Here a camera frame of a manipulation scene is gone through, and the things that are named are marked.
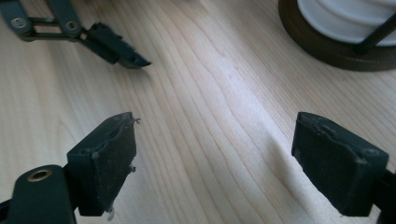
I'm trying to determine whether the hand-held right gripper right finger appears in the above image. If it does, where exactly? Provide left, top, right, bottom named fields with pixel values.
left=290, top=111, right=390, bottom=217

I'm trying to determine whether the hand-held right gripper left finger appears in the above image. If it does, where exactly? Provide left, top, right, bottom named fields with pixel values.
left=65, top=111, right=142, bottom=218

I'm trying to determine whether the black wire cup holder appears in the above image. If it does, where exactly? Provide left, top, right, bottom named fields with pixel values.
left=277, top=0, right=396, bottom=73

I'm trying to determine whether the stack of white paper cups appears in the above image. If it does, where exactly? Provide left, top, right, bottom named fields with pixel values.
left=296, top=0, right=396, bottom=48

